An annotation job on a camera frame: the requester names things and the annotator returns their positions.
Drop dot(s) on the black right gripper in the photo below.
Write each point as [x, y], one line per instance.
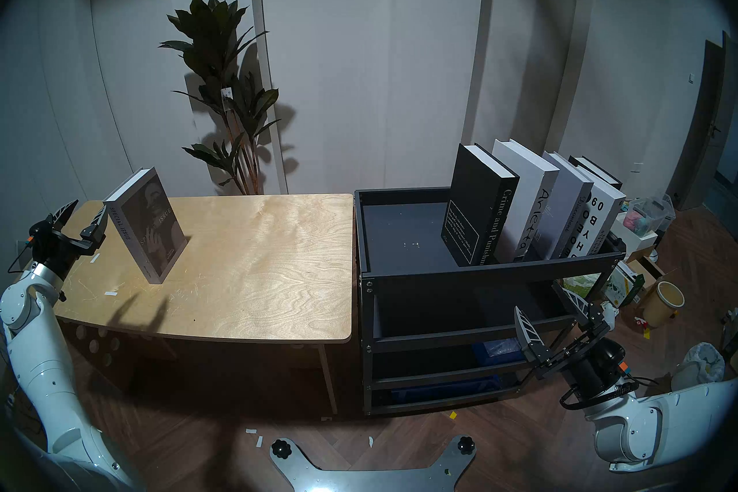
[594, 367]

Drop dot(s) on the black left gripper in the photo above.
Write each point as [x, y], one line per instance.
[60, 249]

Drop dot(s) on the white Design Hotels yearbook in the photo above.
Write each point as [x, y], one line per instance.
[602, 214]

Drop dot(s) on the grey Discontent book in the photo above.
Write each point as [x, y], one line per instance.
[568, 197]

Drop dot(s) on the Arietta Mobilier book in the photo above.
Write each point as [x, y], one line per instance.
[527, 197]

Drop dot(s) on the Crime and Punishment book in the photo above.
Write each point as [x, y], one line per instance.
[475, 208]

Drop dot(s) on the black Century book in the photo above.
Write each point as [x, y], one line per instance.
[597, 169]

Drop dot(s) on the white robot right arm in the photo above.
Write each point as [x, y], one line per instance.
[663, 421]

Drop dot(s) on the light wooden display table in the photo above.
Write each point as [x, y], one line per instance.
[230, 266]

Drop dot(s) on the black metal shelf cart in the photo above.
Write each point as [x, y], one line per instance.
[403, 231]

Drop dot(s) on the pale green plastic bag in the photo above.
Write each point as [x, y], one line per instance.
[579, 284]

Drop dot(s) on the grey Special Issue book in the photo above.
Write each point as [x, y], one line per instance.
[147, 231]

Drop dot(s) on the blue bin with clear bag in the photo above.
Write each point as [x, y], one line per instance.
[499, 349]

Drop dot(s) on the green and white carton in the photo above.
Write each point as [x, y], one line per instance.
[625, 283]

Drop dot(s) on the beige round bucket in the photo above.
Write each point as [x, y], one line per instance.
[663, 306]

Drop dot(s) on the brown cardboard box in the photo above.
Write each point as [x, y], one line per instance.
[648, 269]

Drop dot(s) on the white square box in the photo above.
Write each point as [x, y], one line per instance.
[634, 240]

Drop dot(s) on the flat blue plastic crate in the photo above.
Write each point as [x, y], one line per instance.
[438, 387]

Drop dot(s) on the clear plastic storage box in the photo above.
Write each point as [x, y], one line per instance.
[651, 214]

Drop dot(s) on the white bin with plastic bag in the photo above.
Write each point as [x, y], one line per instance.
[706, 361]

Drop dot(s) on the black star knob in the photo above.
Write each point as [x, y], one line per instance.
[281, 449]
[466, 445]

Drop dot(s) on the tall green leafy plant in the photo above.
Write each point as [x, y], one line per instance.
[213, 41]

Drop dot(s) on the dark brown door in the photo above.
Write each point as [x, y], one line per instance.
[703, 127]

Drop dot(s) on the grey metal robot base plate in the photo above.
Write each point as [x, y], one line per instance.
[357, 482]

